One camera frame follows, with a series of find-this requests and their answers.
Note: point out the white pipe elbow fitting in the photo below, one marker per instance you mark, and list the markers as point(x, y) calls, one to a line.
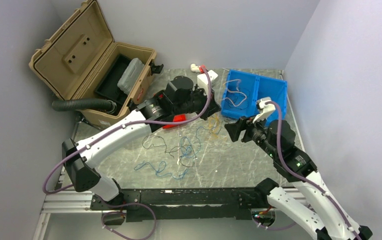
point(195, 68)

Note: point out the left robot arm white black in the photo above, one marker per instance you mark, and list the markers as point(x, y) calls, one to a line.
point(81, 159)

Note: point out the metal wrench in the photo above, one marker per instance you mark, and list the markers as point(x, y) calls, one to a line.
point(83, 128)

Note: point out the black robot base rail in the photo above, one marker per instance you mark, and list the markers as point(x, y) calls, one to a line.
point(189, 203)

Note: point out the grey plastic organizer box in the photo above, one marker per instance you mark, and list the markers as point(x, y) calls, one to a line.
point(130, 75)

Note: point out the black toolbox tray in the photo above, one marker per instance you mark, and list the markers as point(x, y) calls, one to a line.
point(107, 88)

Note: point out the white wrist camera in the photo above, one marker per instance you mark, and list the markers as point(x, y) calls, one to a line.
point(203, 81)
point(265, 109)

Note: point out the red plastic bin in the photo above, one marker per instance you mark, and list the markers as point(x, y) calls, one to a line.
point(177, 118)

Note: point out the blue bin left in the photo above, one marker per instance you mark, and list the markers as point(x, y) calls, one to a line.
point(237, 99)

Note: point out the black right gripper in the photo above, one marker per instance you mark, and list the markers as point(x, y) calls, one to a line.
point(243, 123)

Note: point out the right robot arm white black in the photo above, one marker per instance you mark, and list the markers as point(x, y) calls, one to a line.
point(323, 218)

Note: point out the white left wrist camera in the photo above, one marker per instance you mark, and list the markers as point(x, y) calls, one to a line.
point(203, 81)

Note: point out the blue bin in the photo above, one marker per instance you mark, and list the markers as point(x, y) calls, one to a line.
point(276, 89)
point(237, 99)

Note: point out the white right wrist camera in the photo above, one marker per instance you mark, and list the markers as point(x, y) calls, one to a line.
point(265, 109)

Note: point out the tan hard toolbox case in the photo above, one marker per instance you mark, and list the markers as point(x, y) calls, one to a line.
point(76, 58)

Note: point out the blue bin right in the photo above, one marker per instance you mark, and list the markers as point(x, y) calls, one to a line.
point(276, 89)

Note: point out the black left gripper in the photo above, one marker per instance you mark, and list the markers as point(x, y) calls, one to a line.
point(210, 106)

